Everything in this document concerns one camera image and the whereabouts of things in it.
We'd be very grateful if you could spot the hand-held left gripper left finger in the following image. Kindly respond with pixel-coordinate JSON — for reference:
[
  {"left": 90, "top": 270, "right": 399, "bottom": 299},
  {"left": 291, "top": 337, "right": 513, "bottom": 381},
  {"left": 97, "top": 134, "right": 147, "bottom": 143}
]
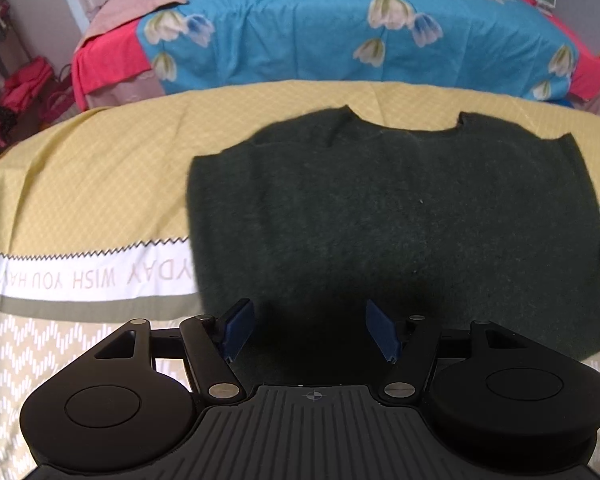
[{"left": 94, "top": 297, "right": 247, "bottom": 405}]

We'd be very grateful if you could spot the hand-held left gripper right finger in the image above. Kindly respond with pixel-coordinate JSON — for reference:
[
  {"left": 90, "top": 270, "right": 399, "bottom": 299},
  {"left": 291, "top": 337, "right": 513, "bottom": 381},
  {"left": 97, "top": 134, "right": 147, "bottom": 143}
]
[{"left": 364, "top": 299, "right": 532, "bottom": 406}]

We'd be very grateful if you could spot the dark green knit sweater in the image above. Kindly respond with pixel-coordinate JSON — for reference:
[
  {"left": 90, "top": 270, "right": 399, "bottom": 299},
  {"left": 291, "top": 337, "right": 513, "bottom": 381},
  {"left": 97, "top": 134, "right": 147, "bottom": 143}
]
[{"left": 186, "top": 105, "right": 600, "bottom": 386}]

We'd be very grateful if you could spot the yellow beige patterned bedsheet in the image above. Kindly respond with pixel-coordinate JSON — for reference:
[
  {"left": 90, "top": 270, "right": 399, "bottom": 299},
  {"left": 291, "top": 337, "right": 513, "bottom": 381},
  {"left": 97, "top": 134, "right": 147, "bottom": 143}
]
[{"left": 0, "top": 80, "right": 600, "bottom": 480}]

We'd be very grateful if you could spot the pink handbag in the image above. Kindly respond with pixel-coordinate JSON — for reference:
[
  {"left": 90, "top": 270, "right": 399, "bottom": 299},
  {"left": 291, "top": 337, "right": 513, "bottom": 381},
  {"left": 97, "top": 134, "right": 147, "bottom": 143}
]
[{"left": 41, "top": 62, "right": 77, "bottom": 126}]

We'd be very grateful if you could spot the blue floral bed cover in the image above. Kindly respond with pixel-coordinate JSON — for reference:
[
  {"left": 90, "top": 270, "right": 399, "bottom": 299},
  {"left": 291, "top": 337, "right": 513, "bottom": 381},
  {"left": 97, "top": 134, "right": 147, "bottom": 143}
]
[{"left": 71, "top": 0, "right": 600, "bottom": 112}]

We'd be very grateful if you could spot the blue floral quilt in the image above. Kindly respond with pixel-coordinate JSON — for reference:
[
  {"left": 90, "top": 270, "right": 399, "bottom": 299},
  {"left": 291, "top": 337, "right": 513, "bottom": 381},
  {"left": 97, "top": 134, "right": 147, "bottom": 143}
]
[{"left": 135, "top": 0, "right": 582, "bottom": 102}]

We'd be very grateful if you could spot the pink red bag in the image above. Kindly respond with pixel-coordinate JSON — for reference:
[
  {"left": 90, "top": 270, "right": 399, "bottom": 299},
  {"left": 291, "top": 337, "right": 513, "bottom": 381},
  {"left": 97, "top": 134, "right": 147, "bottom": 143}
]
[{"left": 0, "top": 57, "right": 56, "bottom": 112}]

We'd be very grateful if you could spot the pink cloth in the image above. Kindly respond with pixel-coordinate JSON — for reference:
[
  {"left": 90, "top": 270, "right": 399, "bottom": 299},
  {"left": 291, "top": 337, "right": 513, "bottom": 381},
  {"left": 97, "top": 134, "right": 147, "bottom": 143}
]
[{"left": 74, "top": 0, "right": 212, "bottom": 53}]

